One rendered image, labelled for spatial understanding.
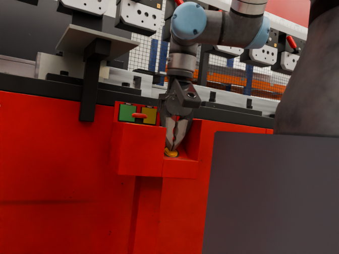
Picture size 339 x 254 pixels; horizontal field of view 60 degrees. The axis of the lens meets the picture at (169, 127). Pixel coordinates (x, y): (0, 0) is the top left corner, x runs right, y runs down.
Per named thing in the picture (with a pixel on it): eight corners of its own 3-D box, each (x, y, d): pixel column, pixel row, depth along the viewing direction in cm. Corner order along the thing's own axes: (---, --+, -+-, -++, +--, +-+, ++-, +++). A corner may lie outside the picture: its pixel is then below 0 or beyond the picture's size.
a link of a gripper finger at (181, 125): (175, 148, 84) (180, 117, 83) (183, 152, 78) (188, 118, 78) (165, 147, 83) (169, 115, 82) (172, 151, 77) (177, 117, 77)
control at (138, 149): (117, 175, 66) (126, 96, 67) (107, 165, 81) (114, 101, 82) (196, 179, 73) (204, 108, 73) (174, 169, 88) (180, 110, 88)
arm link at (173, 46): (173, 6, 73) (173, 16, 81) (167, 50, 73) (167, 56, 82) (205, 10, 73) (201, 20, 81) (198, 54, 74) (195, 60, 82)
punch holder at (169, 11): (171, 35, 108) (176, -9, 109) (161, 40, 116) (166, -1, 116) (205, 45, 115) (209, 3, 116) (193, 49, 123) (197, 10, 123)
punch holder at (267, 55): (251, 58, 127) (256, 21, 128) (238, 61, 135) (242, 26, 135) (276, 65, 134) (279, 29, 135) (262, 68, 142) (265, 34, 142)
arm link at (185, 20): (225, 2, 62) (217, 18, 73) (173, -4, 62) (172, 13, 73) (221, 40, 62) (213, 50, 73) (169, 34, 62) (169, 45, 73)
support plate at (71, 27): (68, 27, 69) (69, 23, 69) (55, 49, 92) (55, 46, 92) (139, 45, 78) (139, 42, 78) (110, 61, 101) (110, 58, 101)
